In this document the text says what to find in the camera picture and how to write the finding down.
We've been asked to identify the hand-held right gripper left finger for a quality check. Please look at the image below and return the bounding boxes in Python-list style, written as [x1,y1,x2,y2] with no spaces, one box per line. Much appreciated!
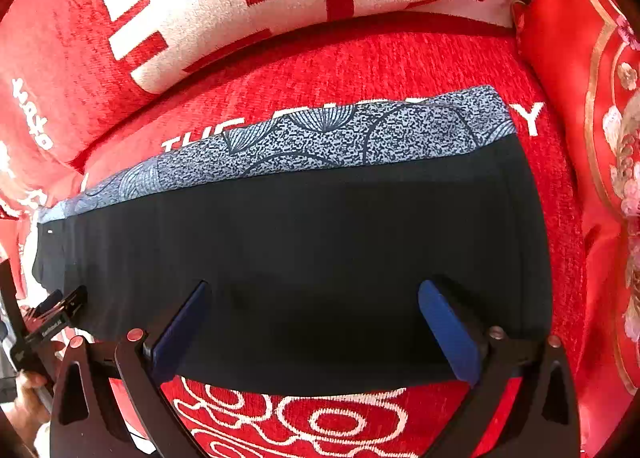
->
[50,280,213,458]

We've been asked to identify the black pants with patterned waistband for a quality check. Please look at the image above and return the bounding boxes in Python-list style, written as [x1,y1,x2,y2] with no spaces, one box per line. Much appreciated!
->
[32,85,554,397]

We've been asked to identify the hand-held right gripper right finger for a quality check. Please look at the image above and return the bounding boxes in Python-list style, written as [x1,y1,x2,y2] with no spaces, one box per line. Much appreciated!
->
[417,279,582,458]

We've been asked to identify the person's left hand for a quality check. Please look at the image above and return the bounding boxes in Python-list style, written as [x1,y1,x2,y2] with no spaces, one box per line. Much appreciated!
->
[0,370,53,444]

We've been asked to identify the red embroidered floral cushion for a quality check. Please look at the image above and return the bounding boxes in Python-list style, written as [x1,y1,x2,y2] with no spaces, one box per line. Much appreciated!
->
[512,0,640,458]

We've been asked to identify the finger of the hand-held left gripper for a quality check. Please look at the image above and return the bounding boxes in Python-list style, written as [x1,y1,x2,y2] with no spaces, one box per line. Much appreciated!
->
[37,286,89,328]

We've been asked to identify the red blanket with white print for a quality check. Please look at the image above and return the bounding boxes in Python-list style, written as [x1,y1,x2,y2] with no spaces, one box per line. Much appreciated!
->
[0,13,603,458]

